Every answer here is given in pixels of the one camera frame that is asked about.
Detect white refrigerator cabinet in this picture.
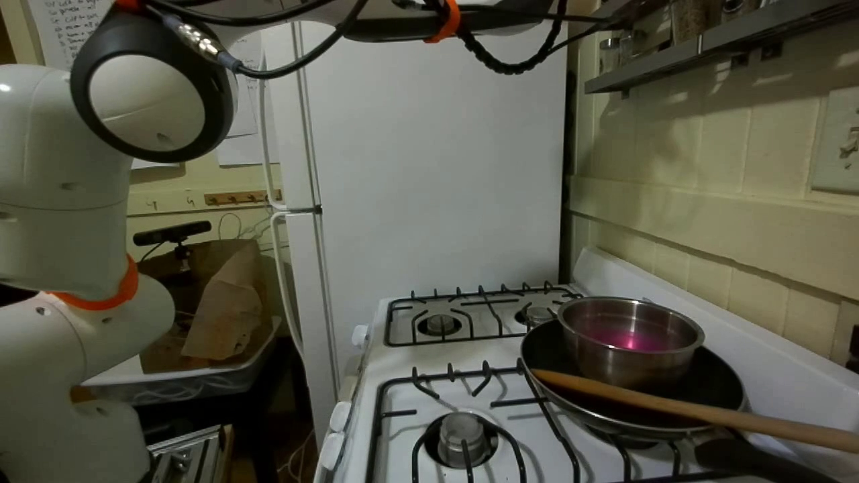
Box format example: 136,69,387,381
298,20,571,433

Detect round gas burner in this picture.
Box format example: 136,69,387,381
516,304,560,327
416,311,466,342
424,412,498,471

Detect black cast iron stove grate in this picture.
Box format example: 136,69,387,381
381,281,585,351
368,359,746,483

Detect white refrigerator main door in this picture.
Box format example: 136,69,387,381
269,206,341,444

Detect white refrigerator freezer door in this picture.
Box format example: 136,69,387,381
261,21,316,214

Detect brown paper bag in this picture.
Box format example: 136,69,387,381
134,237,274,366

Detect stainless steel bowl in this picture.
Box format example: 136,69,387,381
553,295,709,390

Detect grey metal tray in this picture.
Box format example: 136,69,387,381
77,314,286,408

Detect black frying pan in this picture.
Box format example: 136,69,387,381
517,319,842,483

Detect wooden spoon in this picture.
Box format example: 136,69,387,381
532,366,859,456

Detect metal spice rack shelf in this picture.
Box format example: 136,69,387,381
583,0,859,96

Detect white gas stove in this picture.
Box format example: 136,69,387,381
310,245,859,483

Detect white printed paper sheet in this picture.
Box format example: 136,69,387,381
23,0,120,73

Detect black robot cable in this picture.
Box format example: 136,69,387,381
145,0,573,80

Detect orange cable strap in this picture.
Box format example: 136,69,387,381
424,0,465,47

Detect black stereo camera bar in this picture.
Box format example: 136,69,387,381
128,217,216,251

